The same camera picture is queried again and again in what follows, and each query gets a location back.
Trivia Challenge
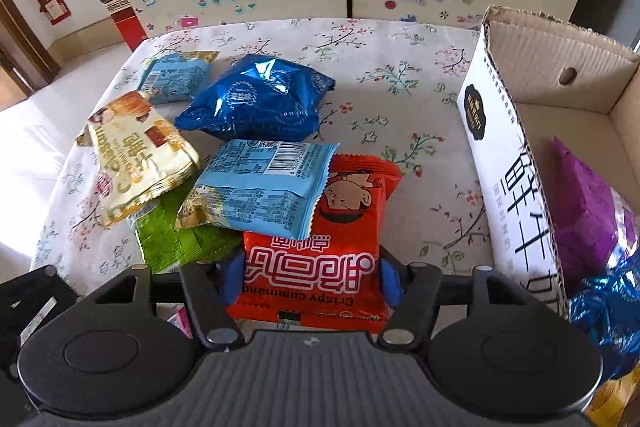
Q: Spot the pink snack packet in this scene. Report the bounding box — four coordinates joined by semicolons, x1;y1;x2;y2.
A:
165;304;193;340

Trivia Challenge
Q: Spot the light blue snack packet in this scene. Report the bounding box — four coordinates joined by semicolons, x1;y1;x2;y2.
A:
175;139;341;243
136;51;221;105

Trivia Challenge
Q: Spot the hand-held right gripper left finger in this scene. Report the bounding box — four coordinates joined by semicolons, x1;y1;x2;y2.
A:
100;252;247;350

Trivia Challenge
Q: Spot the red house wall decal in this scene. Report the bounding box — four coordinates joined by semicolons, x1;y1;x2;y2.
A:
36;0;72;26

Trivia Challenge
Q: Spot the green snack packet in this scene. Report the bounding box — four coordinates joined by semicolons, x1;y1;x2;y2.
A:
135;192;246;275

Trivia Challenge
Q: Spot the red patterned box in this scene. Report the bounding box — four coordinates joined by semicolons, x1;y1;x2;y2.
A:
106;0;149;52

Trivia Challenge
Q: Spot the cardboard box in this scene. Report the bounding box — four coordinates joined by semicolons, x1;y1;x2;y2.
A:
456;4;640;427

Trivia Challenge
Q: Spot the red snack packet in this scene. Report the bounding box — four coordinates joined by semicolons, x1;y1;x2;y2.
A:
225;154;403;333

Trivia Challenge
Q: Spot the cream snack packet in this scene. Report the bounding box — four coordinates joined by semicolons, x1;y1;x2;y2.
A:
75;91;202;228

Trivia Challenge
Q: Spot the blue foil snack packet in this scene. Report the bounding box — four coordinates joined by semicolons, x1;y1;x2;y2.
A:
175;54;336;142
567;252;640;383

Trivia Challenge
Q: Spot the yellow snack packet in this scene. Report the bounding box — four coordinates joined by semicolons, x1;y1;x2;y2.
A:
582;369;636;427

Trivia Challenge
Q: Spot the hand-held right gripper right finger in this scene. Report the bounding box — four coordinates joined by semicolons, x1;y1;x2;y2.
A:
377;249;523;350

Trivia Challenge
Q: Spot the purple snack packet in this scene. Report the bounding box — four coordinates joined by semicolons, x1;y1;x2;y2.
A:
552;136;640;293

